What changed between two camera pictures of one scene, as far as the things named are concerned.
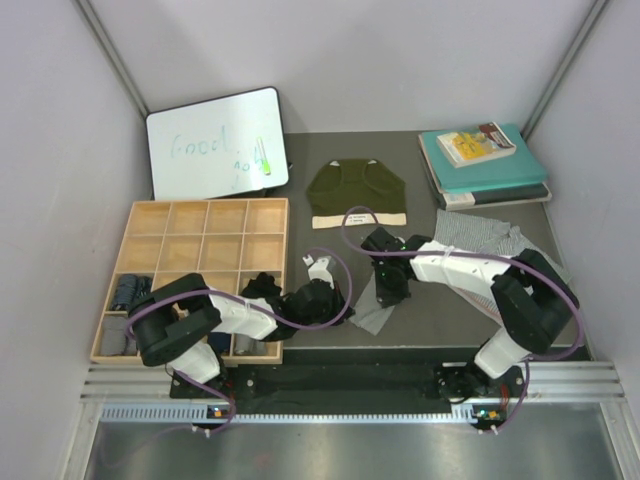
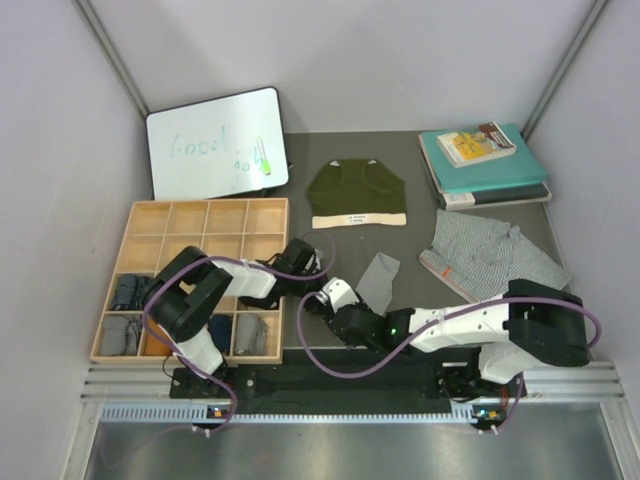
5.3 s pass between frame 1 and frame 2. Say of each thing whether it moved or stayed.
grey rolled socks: stayed
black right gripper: moved
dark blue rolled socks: stayed
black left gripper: moved
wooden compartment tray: stayed
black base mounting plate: stayed
